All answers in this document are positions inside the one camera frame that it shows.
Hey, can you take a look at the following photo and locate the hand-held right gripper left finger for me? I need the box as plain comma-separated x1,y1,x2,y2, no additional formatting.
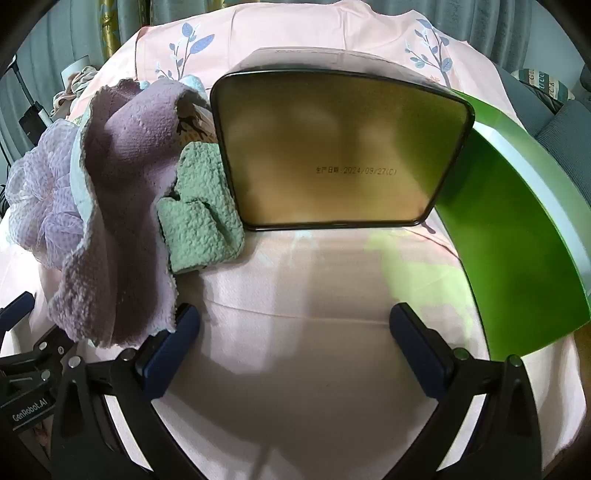
48,302,201,480

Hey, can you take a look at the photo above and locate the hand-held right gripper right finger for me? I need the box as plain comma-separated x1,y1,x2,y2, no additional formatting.
389,302,543,480

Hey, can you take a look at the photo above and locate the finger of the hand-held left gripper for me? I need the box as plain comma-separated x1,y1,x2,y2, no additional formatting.
0,323,86,386
0,292,37,332

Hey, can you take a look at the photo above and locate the lavender mesh bath pouf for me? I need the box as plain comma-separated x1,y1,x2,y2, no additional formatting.
4,119,93,271

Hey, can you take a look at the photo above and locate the purple waffle cloth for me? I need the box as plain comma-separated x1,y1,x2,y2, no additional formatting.
48,78,214,350

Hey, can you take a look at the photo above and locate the green textured cloth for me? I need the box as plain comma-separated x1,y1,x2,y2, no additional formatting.
156,141,245,274

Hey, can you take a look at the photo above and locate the pink printed bedsheet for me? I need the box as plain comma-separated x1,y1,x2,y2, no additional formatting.
0,0,583,480

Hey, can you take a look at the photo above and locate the black standing device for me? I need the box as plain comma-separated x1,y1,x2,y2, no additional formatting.
9,55,49,145

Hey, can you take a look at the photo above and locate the pile of clothes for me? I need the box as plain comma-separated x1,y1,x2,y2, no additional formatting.
48,67,100,118

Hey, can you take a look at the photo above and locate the brown and green box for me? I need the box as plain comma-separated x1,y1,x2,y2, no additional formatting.
210,46,476,232

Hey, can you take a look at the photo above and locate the white printed cloth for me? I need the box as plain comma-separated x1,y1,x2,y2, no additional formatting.
175,76,218,141

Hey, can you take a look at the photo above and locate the white rectangular object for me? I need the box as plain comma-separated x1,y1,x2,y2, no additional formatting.
62,55,90,79

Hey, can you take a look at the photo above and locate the grey curtain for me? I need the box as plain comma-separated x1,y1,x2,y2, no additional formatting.
0,9,108,171

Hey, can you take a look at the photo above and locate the grey sofa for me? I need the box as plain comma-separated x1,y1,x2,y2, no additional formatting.
496,62,591,204

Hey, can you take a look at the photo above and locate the yellow patterned curtain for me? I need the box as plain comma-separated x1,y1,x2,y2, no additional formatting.
100,0,122,58

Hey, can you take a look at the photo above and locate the patterned cushion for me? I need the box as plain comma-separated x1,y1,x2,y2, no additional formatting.
517,68,575,101

